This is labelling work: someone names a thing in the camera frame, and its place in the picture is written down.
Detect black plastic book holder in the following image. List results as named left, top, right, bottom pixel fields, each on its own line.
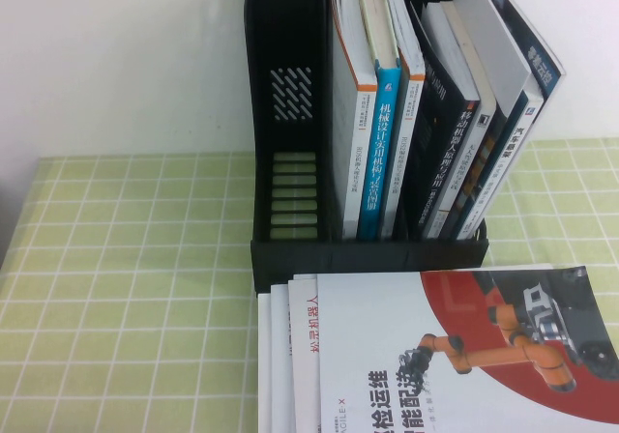
left=244, top=0, right=490, bottom=299

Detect plain white brochure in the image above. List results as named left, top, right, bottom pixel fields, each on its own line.
left=450, top=0, right=533, bottom=118

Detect black cover robot book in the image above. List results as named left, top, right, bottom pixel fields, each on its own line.
left=403, top=0, right=483, bottom=240

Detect white spine car book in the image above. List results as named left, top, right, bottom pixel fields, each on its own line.
left=452, top=89, right=545, bottom=241

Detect thin white book orange band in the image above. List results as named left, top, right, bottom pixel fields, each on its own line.
left=379, top=0, right=427, bottom=240

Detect desert photo brochure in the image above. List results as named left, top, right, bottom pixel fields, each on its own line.
left=287, top=262, right=556, bottom=433

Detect dark cover magazine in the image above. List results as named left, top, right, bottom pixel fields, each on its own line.
left=473, top=0, right=567, bottom=101

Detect blue spine book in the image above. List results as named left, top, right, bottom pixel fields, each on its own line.
left=356, top=0, right=402, bottom=240

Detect thick white book orange band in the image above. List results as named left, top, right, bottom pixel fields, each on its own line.
left=328, top=0, right=379, bottom=240

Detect dark blue leaning books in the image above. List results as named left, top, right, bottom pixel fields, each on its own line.
left=437, top=0, right=499, bottom=240

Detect green checked tablecloth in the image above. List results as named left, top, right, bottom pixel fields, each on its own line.
left=0, top=137, right=619, bottom=433

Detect brochure with orange robot arm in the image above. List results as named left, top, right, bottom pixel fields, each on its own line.
left=316, top=264, right=619, bottom=433

